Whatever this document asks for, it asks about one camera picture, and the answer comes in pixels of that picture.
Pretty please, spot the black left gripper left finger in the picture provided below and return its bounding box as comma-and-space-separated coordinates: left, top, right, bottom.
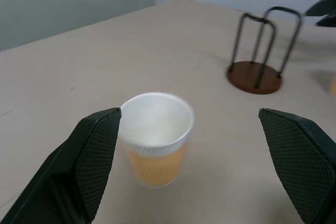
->
0, 107, 123, 224

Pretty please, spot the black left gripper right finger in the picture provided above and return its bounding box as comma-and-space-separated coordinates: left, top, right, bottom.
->
258, 108, 336, 224

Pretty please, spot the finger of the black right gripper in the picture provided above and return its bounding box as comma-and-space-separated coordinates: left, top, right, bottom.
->
316, 14, 336, 28
303, 0, 336, 17

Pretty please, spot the orange ribbed paper cup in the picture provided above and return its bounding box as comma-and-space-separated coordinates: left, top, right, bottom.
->
327, 73, 336, 97
119, 92, 195, 189

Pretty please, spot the wire cup holder wooden base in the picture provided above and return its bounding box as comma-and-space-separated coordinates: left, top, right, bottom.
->
227, 6, 302, 95

